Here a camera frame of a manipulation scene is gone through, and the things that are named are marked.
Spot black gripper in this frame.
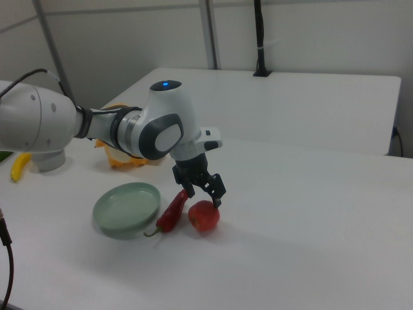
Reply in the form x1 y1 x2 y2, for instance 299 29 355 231
172 154 226 207

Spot red apple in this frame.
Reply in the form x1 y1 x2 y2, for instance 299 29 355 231
188 200 221 233

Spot red chili pepper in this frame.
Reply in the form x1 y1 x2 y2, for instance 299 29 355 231
143 189 191 238

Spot green plate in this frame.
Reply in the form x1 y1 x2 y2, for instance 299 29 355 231
92 182 161 240

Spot orange dinosaur plush toy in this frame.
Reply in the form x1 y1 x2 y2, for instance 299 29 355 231
94 102 149 171

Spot white side table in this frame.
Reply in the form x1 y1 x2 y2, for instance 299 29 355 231
99 67 403 158

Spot small metal bowl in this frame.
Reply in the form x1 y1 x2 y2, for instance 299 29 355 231
30 148 67 172

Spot black pole with flat base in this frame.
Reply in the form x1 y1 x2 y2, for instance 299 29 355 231
252 0 274 78

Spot yellow banana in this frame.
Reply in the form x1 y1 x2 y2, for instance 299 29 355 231
9 152 33 183

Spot grey partition post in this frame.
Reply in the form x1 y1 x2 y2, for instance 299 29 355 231
197 0 223 70
32 0 77 98

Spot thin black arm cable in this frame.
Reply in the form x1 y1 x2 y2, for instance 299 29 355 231
0 68 83 112

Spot black cable with metal connector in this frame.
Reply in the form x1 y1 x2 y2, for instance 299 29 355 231
0 208 15 304

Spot black cable at table end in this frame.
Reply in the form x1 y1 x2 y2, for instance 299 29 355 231
392 125 405 159

